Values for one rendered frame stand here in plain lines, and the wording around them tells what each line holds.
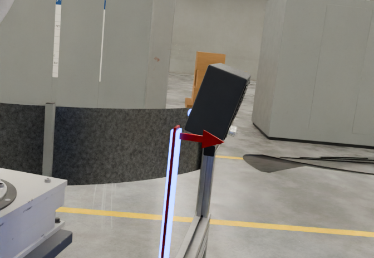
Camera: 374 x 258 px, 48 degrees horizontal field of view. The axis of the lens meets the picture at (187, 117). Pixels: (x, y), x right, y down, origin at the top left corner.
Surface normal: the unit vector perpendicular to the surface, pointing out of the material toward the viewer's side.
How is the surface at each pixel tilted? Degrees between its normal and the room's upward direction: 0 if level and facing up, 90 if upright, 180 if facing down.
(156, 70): 90
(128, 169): 90
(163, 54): 90
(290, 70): 90
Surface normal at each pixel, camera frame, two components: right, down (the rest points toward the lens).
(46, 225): 0.97, 0.14
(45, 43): 0.04, 0.17
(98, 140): 0.42, 0.19
